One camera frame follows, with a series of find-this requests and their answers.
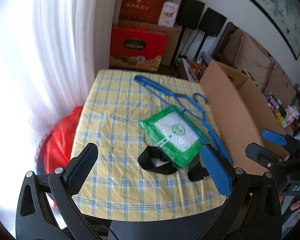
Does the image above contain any right black speaker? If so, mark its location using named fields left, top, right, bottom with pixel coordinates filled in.
left=198, top=8, right=227, bottom=37

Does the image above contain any green black tool case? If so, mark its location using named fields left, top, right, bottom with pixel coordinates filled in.
left=241, top=68, right=258, bottom=87

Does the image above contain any green white desiccant packet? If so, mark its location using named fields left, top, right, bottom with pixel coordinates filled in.
left=139, top=105, right=210, bottom=168

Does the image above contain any left black speaker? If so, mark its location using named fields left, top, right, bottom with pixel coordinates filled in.
left=175, top=0, right=205, bottom=30

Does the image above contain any black strap with clip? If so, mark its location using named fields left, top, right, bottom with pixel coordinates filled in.
left=137, top=145, right=210, bottom=183

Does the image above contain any person right hand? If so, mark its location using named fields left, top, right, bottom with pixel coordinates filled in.
left=279, top=196, right=300, bottom=214

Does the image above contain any large open cardboard box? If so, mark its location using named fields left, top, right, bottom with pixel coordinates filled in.
left=199, top=60, right=288, bottom=175

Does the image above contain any pink white paper bag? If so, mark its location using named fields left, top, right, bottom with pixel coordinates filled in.
left=158, top=1, right=179, bottom=27

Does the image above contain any white sheer curtain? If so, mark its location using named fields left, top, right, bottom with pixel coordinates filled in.
left=0, top=0, right=115, bottom=184

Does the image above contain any blue plastic clothes hanger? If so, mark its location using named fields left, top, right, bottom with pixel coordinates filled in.
left=134, top=75, right=233, bottom=164

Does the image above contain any yellow blue checkered cloth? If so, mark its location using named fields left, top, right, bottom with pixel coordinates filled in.
left=71, top=70, right=225, bottom=222

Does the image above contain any red cookie gift box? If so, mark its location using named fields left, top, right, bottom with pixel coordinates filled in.
left=109, top=25, right=168, bottom=72

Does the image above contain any brown cardboard box behind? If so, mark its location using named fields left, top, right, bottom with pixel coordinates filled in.
left=118, top=20, right=181, bottom=66

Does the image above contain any red plastic bag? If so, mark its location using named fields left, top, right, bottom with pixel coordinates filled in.
left=35, top=106, right=83, bottom=174

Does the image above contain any red gift bag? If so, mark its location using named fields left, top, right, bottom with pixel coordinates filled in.
left=119, top=0, right=166, bottom=24

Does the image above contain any brown sofa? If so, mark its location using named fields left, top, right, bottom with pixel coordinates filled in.
left=212, top=22, right=296, bottom=108

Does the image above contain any black speaker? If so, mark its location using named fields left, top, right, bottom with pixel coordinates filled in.
left=175, top=0, right=205, bottom=30
left=198, top=8, right=227, bottom=37

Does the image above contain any small box of snacks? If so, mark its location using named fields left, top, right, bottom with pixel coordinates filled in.
left=262, top=93, right=287, bottom=124

